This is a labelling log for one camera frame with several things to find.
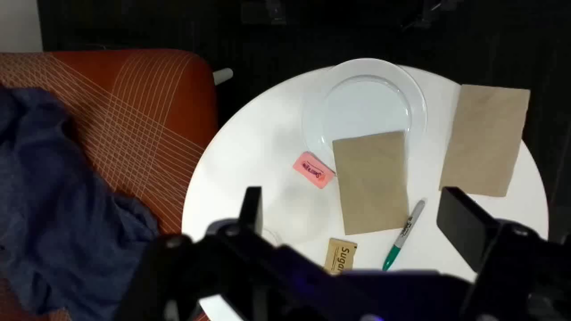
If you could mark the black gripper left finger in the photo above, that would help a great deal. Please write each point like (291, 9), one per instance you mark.
(178, 273)

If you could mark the grey marker pen green cap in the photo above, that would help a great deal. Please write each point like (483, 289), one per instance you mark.
(405, 232)

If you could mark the dark blue cloth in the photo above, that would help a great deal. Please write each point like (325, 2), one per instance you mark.
(53, 207)

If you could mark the pink rubber eraser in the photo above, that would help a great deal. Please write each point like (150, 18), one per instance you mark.
(314, 170)

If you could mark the white paper cup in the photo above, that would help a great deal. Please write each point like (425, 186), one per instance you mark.
(271, 236)

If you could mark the orange patterned chair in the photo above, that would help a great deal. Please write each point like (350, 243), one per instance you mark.
(143, 118)

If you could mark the brown sugar packet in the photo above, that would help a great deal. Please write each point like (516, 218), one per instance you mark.
(341, 257)

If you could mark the large brown paper napkin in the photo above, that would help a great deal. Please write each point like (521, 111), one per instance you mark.
(371, 180)

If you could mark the clear white plastic plate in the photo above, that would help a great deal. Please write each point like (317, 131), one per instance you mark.
(367, 98)

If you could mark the white chair armrest stub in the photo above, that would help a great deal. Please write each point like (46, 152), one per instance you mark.
(223, 75)

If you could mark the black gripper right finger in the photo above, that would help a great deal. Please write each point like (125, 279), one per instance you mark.
(466, 229)

